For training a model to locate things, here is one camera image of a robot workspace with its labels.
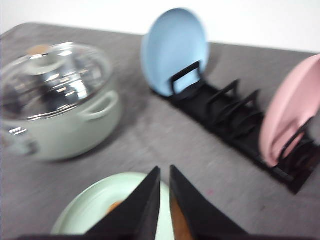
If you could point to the black plate rack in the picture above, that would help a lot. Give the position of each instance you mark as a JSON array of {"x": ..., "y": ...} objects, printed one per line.
[{"x": 240, "y": 114}]

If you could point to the pink plate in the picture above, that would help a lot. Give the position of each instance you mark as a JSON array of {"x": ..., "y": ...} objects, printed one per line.
[{"x": 295, "y": 99}]

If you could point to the blue plate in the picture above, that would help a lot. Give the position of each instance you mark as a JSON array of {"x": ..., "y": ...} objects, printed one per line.
[{"x": 177, "y": 40}]

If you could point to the glass steamer lid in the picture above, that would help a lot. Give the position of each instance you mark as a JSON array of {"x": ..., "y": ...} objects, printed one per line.
[{"x": 48, "y": 79}]

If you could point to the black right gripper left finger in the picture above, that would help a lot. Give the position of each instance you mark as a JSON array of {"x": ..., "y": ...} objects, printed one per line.
[{"x": 136, "y": 215}]

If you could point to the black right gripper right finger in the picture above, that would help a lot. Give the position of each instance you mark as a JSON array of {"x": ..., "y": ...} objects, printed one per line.
[{"x": 195, "y": 216}]

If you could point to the green plate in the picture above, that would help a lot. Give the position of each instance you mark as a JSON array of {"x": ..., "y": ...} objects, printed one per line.
[{"x": 90, "y": 203}]

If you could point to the green electric steamer pot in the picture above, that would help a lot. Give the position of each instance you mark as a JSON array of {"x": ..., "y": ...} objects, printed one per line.
[{"x": 64, "y": 135}]

